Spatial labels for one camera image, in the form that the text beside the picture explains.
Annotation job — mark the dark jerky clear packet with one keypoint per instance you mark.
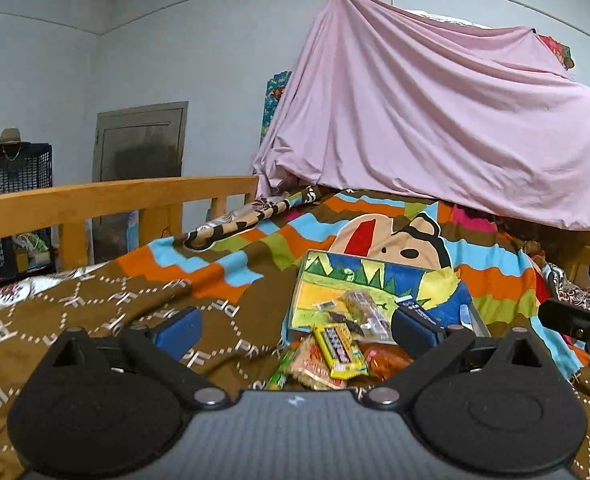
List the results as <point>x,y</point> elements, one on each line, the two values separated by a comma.
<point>327,307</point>

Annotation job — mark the peanut bar clear packet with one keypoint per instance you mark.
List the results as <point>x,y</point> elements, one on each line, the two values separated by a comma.
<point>364,312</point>

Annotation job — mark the red orange snack packet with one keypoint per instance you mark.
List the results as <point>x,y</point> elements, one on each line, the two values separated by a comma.
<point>385,361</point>

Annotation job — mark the blue white stick sachet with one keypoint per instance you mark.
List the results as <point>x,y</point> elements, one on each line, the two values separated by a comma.
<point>410,307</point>

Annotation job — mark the wooden headboard right side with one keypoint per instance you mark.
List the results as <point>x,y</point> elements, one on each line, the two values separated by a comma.
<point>571,251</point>

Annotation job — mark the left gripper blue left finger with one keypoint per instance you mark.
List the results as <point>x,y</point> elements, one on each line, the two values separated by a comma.
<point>178,334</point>

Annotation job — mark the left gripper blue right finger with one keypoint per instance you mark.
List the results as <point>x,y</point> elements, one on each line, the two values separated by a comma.
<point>415,338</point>

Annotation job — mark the rice cracker packet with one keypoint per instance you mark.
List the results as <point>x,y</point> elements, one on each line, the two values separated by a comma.
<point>308,367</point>

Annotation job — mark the colourful dinosaur tray box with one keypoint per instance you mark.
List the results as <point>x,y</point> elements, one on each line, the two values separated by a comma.
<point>325,276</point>

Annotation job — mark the black plastic crate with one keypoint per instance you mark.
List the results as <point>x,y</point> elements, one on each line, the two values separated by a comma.
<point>26,249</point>

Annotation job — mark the colourful wall poster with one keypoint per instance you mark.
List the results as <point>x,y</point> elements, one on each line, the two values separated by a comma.
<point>274,90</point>

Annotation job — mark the grey wooden door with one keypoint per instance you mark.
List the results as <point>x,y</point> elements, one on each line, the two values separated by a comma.
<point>142,142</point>

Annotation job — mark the yellow candy bar packet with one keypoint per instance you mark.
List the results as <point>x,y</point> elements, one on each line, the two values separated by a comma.
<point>343,356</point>

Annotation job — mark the pink hanging sheet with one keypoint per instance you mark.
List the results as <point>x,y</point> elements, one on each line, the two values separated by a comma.
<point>386,100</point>

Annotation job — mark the green sausage stick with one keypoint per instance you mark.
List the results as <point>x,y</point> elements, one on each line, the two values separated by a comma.
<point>279,378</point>

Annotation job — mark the wooden bed rail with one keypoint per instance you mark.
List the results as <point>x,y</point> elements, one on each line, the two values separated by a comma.
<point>159,203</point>

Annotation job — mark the straw hat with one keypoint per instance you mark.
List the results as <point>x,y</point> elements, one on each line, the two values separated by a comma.
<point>10,136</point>

